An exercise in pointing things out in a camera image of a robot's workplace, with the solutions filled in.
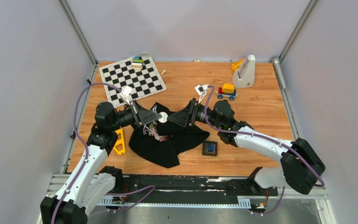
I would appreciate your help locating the orange plastic piece behind stand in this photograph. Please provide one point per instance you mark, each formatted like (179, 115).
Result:
(236, 65)

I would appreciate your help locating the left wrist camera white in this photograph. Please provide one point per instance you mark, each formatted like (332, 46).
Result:
(125, 94)

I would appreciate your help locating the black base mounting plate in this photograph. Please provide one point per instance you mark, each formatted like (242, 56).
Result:
(178, 189)

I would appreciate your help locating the yellow triangular plastic tool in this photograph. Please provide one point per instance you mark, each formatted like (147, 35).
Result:
(119, 146)

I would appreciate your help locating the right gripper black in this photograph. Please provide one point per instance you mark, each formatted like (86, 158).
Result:
(189, 115)

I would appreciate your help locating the white angled plastic stand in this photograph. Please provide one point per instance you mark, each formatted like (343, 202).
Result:
(244, 77)

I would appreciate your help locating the stacked coloured toy blocks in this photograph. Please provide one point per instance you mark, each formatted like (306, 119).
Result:
(137, 62)

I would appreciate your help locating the black printed t-shirt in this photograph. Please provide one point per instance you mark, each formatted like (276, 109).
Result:
(161, 143)

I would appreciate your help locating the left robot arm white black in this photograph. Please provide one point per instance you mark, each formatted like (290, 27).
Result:
(75, 200)

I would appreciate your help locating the aluminium rail frame front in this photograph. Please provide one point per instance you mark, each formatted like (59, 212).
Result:
(244, 202)

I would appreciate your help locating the toy car with yellow block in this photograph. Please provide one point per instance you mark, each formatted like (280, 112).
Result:
(227, 91)

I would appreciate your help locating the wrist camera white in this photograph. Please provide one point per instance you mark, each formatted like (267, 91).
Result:
(125, 94)
(202, 91)

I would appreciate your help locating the black white chessboard mat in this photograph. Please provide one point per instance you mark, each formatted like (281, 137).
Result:
(144, 82)

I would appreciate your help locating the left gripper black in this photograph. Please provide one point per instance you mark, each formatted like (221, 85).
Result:
(142, 116)

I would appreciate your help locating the black square frame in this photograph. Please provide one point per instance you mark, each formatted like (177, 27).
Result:
(209, 154)

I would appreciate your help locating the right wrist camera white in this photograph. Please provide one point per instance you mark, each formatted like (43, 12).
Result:
(202, 91)

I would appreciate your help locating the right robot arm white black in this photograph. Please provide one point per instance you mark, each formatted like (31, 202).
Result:
(300, 166)

